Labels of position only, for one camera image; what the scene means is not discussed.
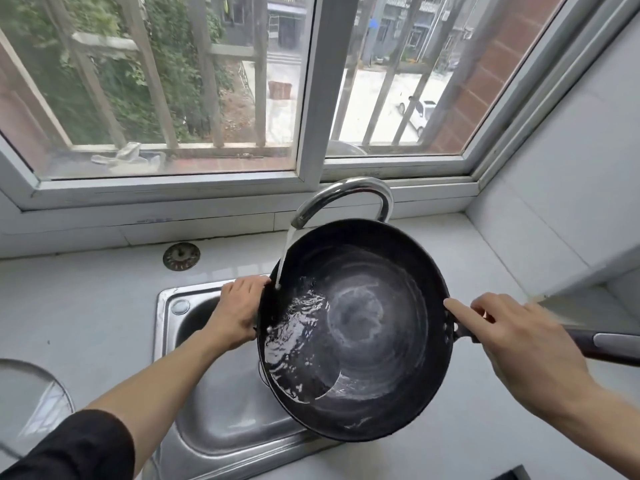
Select person's right hand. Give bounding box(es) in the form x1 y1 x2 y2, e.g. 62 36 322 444
443 293 596 421

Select person's left hand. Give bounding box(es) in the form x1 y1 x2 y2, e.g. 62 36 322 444
202 276 272 353

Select black wok with handle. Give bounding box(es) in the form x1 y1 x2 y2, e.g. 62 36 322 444
256 219 640 443

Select person's left forearm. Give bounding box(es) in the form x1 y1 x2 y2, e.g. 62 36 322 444
86 331 241 478

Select person's right forearm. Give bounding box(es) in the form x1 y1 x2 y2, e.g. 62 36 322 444
550 377 640 480

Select round metal sink strainer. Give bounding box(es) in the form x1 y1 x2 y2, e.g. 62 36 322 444
163 243 201 272

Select chrome curved faucet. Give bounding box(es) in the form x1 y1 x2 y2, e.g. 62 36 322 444
290 177 394 231

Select stainless steel sink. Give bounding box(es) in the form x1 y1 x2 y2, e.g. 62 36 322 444
151 275 343 480

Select grey metal basin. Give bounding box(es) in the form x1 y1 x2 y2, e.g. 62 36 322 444
325 140 369 157

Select white cloth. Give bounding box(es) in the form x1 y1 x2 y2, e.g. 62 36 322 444
91 142 167 171

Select white car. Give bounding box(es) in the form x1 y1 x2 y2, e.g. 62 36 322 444
398 99 439 138

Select metal window bars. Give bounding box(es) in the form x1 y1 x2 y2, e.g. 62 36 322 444
0 0 481 150

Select black sleeve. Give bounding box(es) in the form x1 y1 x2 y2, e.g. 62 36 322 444
0 410 137 480

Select glass pot lid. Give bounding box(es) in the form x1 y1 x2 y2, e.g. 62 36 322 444
0 359 76 461

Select white window frame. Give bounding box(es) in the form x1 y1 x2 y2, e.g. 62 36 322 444
0 0 640 211

